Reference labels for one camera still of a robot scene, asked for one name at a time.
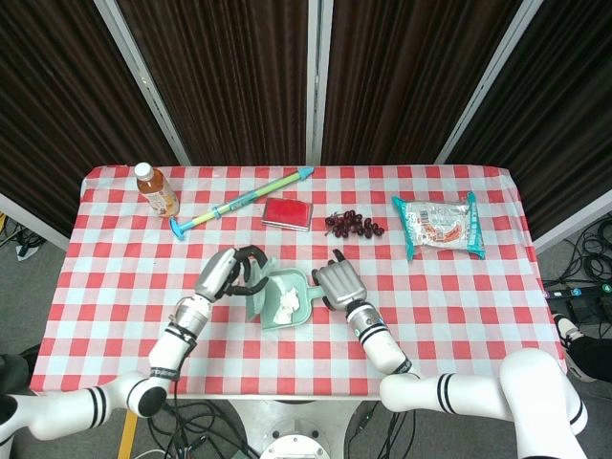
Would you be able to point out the tea bottle with white cap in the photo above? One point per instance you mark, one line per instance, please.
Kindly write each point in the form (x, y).
(158, 193)

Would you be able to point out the red ink pad tin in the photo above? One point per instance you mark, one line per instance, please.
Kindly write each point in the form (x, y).
(287, 212)

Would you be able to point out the yellow floor tape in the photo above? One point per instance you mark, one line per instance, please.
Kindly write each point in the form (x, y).
(128, 435)

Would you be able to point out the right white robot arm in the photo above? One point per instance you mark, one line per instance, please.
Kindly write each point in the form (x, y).
(382, 346)

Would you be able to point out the white and black shoe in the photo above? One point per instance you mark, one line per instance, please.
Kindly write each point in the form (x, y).
(566, 334)

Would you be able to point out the white metal frame post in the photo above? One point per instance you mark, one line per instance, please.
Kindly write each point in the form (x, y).
(143, 81)
(319, 81)
(492, 81)

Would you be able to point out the green and blue water squirter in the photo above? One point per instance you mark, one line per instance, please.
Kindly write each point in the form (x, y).
(239, 201)

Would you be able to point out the black bulky object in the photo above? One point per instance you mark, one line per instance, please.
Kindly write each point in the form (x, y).
(16, 370)

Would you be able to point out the green hand broom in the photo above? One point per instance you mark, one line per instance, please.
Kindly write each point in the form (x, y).
(258, 301)

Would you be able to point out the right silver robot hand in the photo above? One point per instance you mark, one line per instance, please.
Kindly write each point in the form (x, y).
(342, 284)

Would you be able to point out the red white checkered tablecloth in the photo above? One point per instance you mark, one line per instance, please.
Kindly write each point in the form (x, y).
(287, 363)

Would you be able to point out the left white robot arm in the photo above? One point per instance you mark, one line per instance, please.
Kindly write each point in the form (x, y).
(167, 351)

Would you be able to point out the teal instant noodle packet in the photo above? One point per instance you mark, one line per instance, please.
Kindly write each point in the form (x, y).
(440, 225)

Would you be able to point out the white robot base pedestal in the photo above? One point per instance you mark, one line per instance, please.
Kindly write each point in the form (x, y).
(291, 425)

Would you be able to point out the black trouser leg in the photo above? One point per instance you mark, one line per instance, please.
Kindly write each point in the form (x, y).
(593, 356)

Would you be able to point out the green plastic dustpan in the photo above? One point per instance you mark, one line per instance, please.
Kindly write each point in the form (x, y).
(303, 311)

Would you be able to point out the dark brown ribbed panel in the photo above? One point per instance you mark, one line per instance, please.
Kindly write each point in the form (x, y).
(411, 72)
(48, 95)
(229, 72)
(574, 119)

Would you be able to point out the black power strip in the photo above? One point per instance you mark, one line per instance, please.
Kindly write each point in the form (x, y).
(578, 290)

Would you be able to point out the dark red grape bunch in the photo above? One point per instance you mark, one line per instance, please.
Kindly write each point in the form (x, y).
(354, 225)

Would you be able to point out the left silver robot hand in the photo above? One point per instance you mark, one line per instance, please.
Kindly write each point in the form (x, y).
(217, 275)

